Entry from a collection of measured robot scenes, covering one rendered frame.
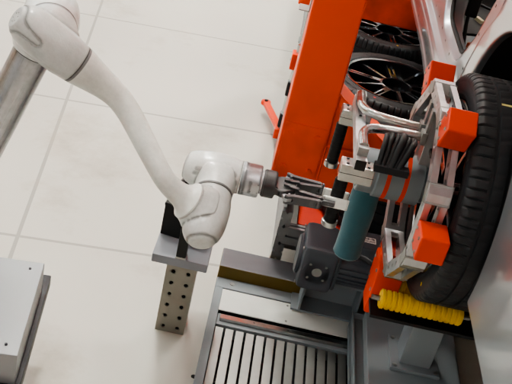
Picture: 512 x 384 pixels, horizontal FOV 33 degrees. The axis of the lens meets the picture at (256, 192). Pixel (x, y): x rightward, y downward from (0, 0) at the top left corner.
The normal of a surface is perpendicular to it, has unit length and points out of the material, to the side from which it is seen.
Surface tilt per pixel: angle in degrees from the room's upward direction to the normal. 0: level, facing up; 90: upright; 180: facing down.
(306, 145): 90
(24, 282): 1
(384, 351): 0
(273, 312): 0
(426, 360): 90
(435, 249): 90
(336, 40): 90
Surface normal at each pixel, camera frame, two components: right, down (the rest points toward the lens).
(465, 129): 0.11, -0.40
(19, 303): 0.20, -0.83
